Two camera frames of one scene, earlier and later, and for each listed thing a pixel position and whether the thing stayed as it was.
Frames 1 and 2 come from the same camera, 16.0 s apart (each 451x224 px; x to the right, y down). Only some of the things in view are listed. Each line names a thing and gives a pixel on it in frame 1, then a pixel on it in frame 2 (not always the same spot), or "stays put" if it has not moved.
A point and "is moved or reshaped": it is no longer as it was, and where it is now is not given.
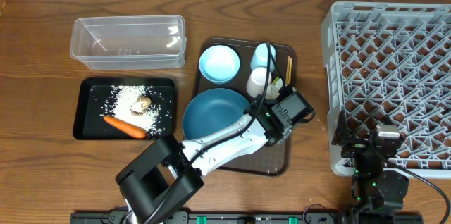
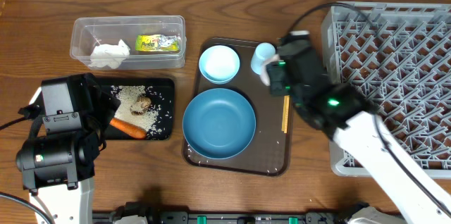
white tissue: x=272 y=89 is moved or reshaped
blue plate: x=209 y=109 stays put
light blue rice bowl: x=219 y=64 stays put
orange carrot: x=126 y=128 stays put
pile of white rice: x=120 y=100 stays put
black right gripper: x=355 y=145 → x=279 y=77
